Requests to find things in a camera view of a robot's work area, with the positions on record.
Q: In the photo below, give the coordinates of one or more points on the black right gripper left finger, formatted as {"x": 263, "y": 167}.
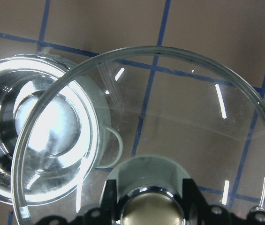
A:
{"x": 104, "y": 214}

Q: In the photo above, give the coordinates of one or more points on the pale green cooking pot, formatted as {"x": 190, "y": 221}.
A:
{"x": 73, "y": 134}

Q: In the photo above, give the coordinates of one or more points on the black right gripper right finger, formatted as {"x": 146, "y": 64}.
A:
{"x": 214, "y": 214}

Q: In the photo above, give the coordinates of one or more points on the glass pot lid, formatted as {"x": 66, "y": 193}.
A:
{"x": 180, "y": 115}

